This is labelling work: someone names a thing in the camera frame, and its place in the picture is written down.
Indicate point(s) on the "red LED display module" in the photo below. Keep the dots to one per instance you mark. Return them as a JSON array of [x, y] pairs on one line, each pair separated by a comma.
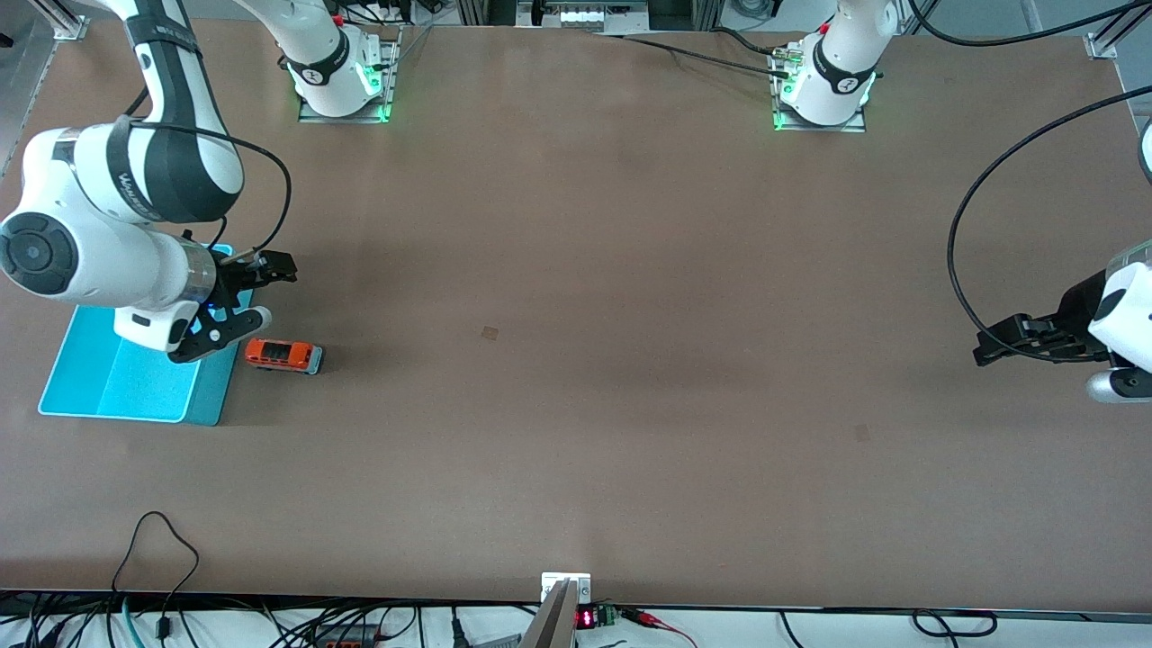
[[585, 618]]

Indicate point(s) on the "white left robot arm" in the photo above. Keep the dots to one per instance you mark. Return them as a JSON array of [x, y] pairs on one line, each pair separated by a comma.
[[837, 72]]

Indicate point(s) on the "orange and black device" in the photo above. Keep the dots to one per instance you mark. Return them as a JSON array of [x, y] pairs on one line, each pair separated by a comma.
[[351, 635]]

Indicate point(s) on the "aluminium frame structure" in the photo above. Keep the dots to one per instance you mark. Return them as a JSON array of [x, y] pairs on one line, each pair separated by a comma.
[[585, 13]]

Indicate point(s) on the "green terminal block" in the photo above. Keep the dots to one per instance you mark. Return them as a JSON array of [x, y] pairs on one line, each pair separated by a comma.
[[607, 616]]

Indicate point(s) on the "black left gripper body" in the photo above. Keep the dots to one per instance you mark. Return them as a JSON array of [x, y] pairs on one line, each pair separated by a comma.
[[1073, 314]]

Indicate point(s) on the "blue plastic box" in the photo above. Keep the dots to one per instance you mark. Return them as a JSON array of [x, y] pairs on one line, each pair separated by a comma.
[[135, 387]]

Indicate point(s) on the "grey metal camera bar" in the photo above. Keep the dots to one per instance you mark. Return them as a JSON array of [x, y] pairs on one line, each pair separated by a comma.
[[551, 623]]

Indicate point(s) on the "red clip lead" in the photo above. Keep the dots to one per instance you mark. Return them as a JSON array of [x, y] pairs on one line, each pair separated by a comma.
[[657, 623]]

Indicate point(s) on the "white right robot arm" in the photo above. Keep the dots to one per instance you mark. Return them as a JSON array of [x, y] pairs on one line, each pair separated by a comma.
[[108, 207]]

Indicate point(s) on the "white table edge bracket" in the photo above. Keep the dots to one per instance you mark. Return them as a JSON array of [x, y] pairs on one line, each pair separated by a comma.
[[565, 583]]

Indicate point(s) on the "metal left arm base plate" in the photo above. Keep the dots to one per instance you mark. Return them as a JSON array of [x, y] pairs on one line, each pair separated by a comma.
[[850, 124]]

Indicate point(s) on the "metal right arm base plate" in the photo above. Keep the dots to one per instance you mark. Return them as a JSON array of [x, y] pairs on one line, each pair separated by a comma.
[[389, 72]]

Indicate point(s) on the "orange toy bus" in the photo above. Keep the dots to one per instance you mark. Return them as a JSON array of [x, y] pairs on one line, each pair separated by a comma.
[[281, 354]]

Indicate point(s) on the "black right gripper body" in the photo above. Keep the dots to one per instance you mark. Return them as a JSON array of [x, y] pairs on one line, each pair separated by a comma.
[[230, 278]]

